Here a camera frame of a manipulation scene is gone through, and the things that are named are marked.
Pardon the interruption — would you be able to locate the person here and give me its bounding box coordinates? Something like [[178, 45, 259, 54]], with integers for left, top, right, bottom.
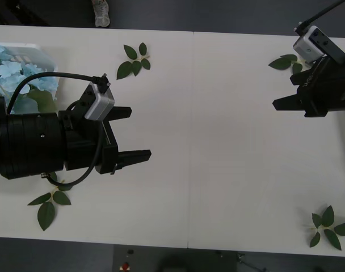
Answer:
[[93, 0, 111, 28]]

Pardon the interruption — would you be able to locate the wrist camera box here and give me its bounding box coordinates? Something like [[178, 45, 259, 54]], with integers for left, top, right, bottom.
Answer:
[[83, 83, 116, 121], [293, 25, 345, 65]]

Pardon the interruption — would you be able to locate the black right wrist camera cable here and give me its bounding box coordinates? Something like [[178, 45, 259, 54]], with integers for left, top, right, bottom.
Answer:
[[293, 0, 345, 32]]

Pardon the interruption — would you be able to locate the green leaf sprig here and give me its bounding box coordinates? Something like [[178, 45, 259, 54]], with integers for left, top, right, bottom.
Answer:
[[27, 171, 73, 232], [302, 205, 345, 250], [116, 41, 152, 80], [268, 54, 309, 75]]

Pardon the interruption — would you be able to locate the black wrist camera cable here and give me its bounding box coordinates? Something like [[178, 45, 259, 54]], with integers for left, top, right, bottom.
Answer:
[[6, 71, 108, 191], [293, 0, 345, 32]]

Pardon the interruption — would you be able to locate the white plastic basket box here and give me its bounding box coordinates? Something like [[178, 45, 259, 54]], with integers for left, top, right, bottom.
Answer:
[[0, 42, 59, 114]]

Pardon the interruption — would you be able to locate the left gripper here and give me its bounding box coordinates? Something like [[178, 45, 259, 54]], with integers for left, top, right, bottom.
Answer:
[[63, 106, 153, 175]]

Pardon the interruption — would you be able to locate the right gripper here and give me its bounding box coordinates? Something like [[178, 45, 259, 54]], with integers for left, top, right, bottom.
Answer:
[[272, 52, 345, 118]]

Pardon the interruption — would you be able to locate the pale blue flower, broad leaf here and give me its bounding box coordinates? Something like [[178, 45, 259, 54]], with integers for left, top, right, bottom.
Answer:
[[19, 63, 58, 114]]

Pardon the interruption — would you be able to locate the black left wrist camera cable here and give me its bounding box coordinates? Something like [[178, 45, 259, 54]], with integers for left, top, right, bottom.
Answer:
[[6, 71, 108, 191]]

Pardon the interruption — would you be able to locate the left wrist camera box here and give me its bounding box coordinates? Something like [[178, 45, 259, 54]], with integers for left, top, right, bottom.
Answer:
[[83, 83, 116, 121]]

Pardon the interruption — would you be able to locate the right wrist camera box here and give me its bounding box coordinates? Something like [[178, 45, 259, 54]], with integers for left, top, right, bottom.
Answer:
[[293, 25, 345, 65]]

